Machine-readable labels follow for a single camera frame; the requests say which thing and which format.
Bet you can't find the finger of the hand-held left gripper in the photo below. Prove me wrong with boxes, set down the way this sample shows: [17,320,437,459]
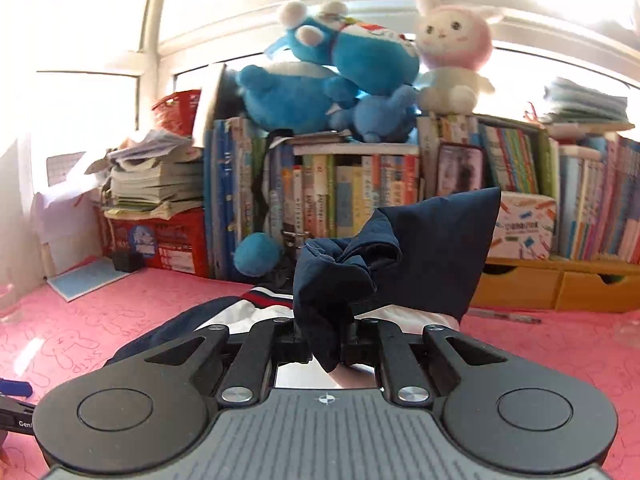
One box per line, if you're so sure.
[0,377,37,433]

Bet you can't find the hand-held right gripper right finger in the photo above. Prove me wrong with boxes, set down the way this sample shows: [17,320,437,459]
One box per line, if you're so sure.
[340,316,508,406]

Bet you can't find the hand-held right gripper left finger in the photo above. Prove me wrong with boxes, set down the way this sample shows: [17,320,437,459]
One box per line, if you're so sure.
[145,316,313,406]

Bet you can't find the navy and white jacket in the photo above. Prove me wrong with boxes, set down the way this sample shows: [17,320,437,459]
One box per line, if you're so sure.
[105,187,502,391]

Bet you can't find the blue plush ball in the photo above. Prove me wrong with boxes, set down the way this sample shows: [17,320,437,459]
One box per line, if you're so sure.
[234,232,282,277]

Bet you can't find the light blue notebook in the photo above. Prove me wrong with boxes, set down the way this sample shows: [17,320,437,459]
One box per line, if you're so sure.
[47,260,146,303]

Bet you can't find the clear pen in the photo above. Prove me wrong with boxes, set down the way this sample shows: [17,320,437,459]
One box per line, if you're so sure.
[467,309,543,325]

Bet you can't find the white text board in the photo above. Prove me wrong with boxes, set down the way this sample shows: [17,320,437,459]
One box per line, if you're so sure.
[37,200,108,278]

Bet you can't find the row of tall children's books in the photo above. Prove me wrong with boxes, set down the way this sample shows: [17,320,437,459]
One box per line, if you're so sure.
[202,117,421,281]

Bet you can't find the red plastic crate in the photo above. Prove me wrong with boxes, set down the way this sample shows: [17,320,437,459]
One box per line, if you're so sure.
[102,207,208,278]

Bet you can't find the small black box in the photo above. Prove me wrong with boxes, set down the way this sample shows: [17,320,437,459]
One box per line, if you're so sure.
[111,250,146,273]

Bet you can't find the wooden drawer organizer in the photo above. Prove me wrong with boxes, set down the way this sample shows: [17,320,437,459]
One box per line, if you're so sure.
[470,255,640,313]

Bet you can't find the white paper sheet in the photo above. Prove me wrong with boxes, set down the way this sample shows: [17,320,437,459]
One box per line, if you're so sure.
[32,157,111,211]

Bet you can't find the white printed carton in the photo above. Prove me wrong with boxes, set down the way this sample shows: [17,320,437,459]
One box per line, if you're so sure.
[487,191,558,261]

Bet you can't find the black smartphone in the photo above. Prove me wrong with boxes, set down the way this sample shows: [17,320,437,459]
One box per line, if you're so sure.
[436,142,485,196]

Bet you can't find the stack of workbooks and papers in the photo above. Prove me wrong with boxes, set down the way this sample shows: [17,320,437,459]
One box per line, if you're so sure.
[85,129,206,221]

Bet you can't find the white grid paper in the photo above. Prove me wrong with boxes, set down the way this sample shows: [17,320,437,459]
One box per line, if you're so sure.
[46,151,87,187]

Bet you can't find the small blue plush toy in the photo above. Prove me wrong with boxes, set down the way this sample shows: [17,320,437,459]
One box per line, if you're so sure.
[327,85,418,143]

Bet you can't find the grey leaning board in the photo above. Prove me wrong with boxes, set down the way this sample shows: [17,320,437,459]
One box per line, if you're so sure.
[192,62,238,148]

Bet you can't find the red plastic basket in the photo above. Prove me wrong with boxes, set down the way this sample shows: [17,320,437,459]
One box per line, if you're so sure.
[151,89,203,136]

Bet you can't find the blue plush toy with cap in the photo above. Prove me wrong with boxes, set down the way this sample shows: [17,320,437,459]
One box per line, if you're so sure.
[265,0,421,96]

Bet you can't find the stack of blue folders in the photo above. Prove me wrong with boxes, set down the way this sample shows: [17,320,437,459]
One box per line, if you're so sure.
[540,77,630,126]

